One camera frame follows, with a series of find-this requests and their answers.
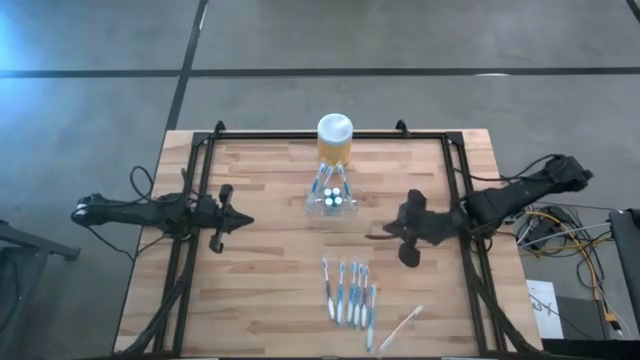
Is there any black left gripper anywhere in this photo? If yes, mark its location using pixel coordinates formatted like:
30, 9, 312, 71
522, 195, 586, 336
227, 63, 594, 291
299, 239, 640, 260
192, 184, 255, 254

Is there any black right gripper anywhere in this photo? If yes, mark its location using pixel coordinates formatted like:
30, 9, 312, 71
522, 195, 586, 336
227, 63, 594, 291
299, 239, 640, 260
366, 189, 456, 269

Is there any clear acrylic organizer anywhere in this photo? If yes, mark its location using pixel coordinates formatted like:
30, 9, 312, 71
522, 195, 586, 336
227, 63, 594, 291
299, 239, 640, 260
303, 187, 361, 217

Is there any yellow canister white lid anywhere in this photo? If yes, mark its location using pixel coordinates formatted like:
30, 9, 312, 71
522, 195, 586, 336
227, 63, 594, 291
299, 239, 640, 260
316, 112, 354, 169

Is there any black power brick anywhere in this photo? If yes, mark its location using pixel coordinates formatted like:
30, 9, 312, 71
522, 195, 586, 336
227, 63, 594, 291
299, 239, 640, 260
527, 217, 554, 241

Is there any white paper sheet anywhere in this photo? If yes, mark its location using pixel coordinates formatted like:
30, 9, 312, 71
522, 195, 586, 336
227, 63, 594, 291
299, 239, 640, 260
525, 279, 565, 340

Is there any black aluminium table frame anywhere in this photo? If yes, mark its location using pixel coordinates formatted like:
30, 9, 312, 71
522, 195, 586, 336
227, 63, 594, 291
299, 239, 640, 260
114, 119, 539, 359

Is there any yellow cable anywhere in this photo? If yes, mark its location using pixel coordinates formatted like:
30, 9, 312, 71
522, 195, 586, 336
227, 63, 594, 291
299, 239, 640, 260
524, 209, 624, 331

